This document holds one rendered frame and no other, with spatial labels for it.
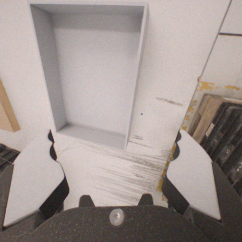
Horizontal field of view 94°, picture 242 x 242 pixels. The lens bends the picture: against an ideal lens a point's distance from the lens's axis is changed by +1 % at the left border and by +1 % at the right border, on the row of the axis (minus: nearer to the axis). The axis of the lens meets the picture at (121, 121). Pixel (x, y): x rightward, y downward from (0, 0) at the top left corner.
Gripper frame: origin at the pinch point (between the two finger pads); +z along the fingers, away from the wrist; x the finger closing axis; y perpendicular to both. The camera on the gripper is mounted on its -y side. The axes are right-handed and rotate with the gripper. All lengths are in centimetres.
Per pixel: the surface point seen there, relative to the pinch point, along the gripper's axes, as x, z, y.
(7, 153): -47, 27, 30
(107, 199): -4, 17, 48
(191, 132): 64, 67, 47
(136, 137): 5.7, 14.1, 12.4
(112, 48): -0.9, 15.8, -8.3
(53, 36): -13.5, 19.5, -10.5
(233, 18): 65, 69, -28
